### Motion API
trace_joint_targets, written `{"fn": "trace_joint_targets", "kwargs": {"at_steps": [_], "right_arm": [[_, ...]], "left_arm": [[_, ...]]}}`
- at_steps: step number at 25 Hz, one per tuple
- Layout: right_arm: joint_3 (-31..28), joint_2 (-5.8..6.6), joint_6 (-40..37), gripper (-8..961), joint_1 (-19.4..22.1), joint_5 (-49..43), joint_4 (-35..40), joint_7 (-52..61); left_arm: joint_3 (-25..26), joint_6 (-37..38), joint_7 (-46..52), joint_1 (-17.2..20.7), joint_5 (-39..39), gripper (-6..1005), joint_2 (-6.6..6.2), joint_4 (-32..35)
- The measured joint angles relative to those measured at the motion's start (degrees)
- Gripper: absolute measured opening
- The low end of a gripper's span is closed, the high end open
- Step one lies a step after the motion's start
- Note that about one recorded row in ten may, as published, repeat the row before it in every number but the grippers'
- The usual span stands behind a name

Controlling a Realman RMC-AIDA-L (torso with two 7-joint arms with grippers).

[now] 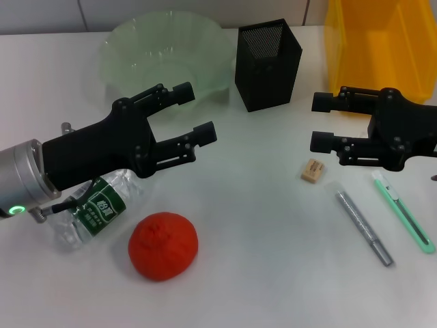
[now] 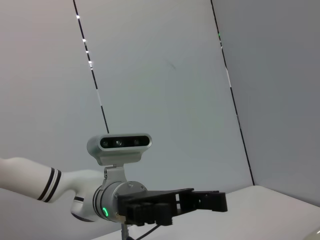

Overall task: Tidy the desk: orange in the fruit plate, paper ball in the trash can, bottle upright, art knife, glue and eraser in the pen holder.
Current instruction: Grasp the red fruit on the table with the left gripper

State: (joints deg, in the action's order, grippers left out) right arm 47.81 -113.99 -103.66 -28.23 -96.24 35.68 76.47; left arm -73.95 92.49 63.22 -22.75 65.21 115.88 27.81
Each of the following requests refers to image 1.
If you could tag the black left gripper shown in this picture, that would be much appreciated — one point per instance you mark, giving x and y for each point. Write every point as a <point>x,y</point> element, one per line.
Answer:
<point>102,147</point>

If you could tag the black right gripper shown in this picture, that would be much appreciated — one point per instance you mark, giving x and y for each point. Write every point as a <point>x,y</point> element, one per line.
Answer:
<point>413,130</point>

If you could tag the beige eraser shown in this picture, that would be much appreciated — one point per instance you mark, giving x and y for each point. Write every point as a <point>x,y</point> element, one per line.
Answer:
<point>312,171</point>

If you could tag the grey pen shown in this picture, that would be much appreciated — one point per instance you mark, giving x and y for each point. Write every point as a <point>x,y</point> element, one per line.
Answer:
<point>362,225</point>

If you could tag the green utility knife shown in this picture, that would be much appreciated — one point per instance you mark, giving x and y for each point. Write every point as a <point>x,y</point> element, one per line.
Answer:
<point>403,212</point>

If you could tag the clear green-label water bottle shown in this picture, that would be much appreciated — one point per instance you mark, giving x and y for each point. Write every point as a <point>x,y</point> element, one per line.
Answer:
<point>106,208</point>

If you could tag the orange fruit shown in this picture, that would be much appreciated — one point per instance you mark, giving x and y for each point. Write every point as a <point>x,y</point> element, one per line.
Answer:
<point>164,246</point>

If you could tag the black mesh pen holder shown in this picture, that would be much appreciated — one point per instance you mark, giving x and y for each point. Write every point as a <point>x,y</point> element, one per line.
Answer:
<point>266,78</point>

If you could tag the pale green glass fruit bowl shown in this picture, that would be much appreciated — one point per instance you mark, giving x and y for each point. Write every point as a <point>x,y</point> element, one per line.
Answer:
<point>153,51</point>

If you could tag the yellow plastic bin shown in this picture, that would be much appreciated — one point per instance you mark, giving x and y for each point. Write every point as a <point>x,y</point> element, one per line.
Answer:
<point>375,44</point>

